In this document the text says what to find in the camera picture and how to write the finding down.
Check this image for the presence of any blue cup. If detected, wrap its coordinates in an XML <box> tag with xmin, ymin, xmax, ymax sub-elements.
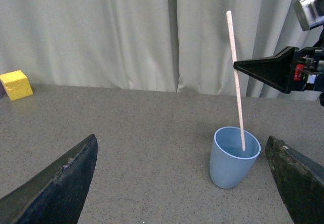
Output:
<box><xmin>210</xmin><ymin>126</ymin><xmax>261</xmax><ymax>189</ymax></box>

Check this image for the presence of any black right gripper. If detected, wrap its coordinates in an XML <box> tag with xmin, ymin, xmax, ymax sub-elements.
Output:
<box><xmin>233</xmin><ymin>47</ymin><xmax>323</xmax><ymax>94</ymax></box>

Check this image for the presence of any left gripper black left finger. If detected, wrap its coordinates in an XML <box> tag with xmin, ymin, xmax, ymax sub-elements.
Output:
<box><xmin>1</xmin><ymin>134</ymin><xmax>98</xmax><ymax>223</ymax></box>

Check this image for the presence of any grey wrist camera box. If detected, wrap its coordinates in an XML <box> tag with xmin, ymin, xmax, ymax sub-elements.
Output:
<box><xmin>293</xmin><ymin>0</ymin><xmax>323</xmax><ymax>31</ymax></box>

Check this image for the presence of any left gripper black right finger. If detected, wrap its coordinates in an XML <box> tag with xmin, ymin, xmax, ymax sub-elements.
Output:
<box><xmin>265</xmin><ymin>136</ymin><xmax>323</xmax><ymax>223</ymax></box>

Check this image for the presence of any yellow foam block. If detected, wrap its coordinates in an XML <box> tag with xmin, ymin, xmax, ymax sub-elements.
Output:
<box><xmin>1</xmin><ymin>70</ymin><xmax>33</xmax><ymax>101</ymax></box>

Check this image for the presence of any grey curtain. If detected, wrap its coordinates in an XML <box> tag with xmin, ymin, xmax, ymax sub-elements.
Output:
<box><xmin>1</xmin><ymin>0</ymin><xmax>321</xmax><ymax>96</ymax></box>

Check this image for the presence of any white chopstick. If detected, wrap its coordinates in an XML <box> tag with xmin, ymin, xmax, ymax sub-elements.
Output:
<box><xmin>226</xmin><ymin>11</ymin><xmax>246</xmax><ymax>151</ymax></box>

